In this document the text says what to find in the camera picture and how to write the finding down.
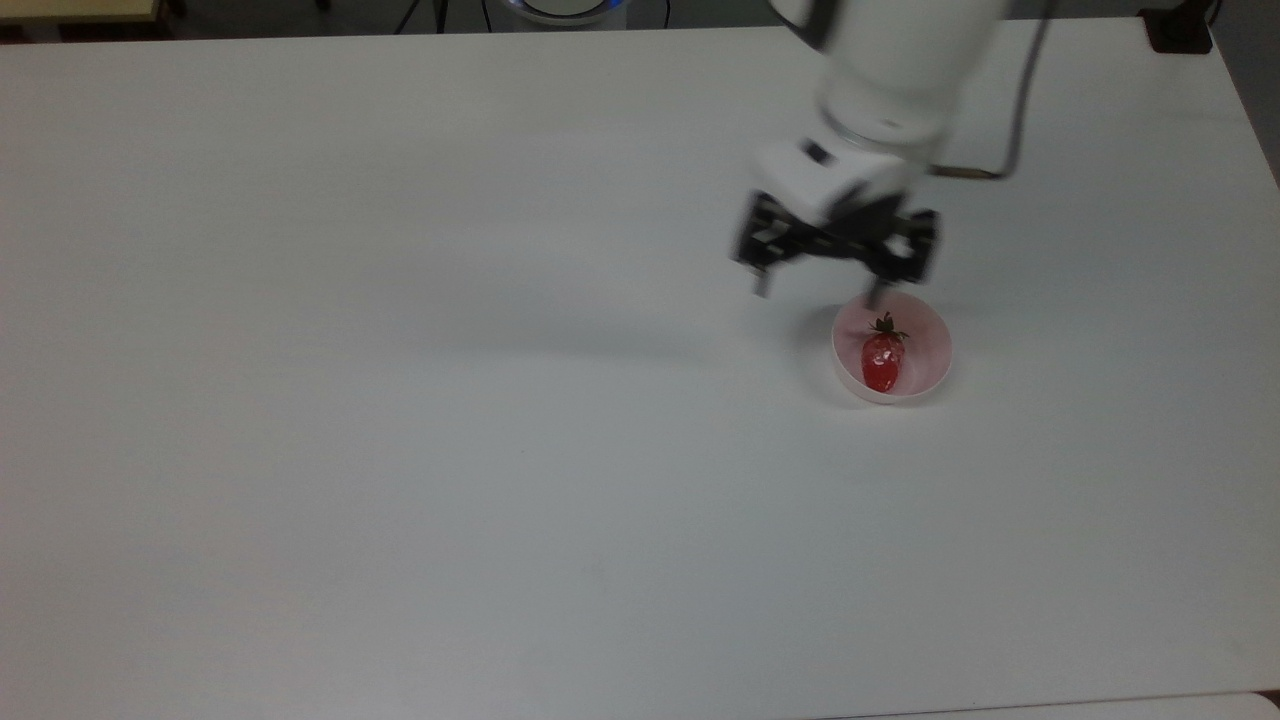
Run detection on black table clamp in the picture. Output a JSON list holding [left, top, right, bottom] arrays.
[[1140, 0, 1223, 55]]

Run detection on black tripod legs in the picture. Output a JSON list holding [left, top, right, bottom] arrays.
[[393, 0, 453, 34]]

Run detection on wooden side table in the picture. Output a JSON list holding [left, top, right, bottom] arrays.
[[0, 0, 163, 25]]

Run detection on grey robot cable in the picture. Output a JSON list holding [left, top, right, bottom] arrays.
[[928, 0, 1059, 182]]

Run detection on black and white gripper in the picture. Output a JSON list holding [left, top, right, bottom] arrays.
[[732, 135, 942, 311]]

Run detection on pink plastic bowl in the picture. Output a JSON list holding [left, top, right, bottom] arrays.
[[830, 290, 954, 406]]

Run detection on red strawberry with green stem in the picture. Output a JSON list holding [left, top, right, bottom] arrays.
[[860, 312, 911, 394]]

